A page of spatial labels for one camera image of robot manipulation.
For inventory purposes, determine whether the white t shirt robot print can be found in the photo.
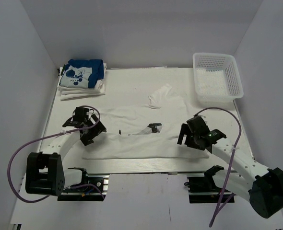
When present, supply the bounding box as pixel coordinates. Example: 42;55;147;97
82;84;209;160

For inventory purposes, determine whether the blue white t shirt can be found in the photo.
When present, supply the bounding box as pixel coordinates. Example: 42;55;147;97
59;59;105;89

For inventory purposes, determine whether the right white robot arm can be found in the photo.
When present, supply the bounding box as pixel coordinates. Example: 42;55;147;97
177;116;283;219

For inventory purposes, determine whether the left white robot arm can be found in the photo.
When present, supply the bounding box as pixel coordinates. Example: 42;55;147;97
25;105;106;196

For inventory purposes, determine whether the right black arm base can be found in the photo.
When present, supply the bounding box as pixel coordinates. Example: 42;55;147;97
184;165;224;204

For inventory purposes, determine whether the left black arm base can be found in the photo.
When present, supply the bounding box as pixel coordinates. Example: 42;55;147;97
57;174;109;202

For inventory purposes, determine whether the folded white t shirt stack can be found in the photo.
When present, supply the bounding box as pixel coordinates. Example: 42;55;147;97
58;62;107;101

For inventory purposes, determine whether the white plastic basket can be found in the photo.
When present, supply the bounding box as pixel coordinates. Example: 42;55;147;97
192;53;244;103

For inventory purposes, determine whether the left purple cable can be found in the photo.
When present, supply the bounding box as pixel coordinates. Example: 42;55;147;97
7;105;107;204

